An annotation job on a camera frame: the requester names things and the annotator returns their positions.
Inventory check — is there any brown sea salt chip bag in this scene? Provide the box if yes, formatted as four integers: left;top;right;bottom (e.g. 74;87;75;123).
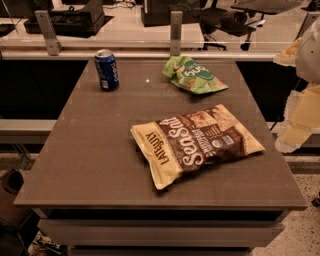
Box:
131;104;264;190

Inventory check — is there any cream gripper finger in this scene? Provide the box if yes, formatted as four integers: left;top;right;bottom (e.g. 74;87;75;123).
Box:
273;37;301;67

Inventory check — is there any left metal bracket post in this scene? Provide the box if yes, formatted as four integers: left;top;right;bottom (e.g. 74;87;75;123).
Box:
35;10;62;56

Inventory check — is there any green rice chip bag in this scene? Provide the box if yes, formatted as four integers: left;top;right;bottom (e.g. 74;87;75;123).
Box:
162;56;228;95

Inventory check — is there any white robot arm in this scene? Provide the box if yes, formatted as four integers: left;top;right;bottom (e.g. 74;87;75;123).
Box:
273;24;320;153

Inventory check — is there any black equipment box left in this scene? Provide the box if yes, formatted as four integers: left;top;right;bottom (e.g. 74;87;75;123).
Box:
23;0;114;38

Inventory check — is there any blue pepsi soda can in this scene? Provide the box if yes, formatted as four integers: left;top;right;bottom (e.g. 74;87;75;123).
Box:
94;49;119;91

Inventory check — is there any black equipment box middle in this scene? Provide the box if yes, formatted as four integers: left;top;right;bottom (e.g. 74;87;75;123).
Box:
141;0;207;27

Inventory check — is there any metal bracket post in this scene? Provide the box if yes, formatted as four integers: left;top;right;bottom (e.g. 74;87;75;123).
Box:
170;11;183;56
296;11;320;38
35;10;62;56

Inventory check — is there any black equipment box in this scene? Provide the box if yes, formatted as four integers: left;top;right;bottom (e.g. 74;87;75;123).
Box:
23;0;114;38
141;0;207;27

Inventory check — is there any right metal bracket post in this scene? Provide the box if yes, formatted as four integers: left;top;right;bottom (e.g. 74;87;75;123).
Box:
296;11;320;38

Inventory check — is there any middle metal bracket post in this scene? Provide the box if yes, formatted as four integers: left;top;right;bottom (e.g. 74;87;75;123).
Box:
170;11;183;56

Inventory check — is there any grey table drawer frame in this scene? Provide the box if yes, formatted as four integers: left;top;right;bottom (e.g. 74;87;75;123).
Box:
38;218;284;249

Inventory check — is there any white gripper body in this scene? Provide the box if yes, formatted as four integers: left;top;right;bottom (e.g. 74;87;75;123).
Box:
275;83;320;153

